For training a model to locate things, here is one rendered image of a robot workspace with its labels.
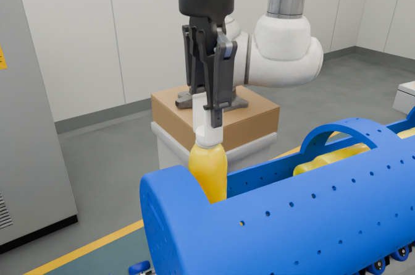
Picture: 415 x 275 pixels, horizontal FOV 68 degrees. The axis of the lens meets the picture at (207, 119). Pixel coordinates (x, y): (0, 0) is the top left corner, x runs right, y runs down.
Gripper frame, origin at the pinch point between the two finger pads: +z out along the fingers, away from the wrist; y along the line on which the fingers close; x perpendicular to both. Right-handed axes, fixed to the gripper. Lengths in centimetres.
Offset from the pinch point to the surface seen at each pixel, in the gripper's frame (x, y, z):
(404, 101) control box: 94, -24, 26
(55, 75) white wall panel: -29, -254, 71
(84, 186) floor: -25, -163, 130
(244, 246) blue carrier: -2.4, 16.2, 10.9
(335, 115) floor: 234, -169, 133
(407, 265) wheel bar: 41, 18, 38
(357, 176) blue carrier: 21.0, 13.8, 9.1
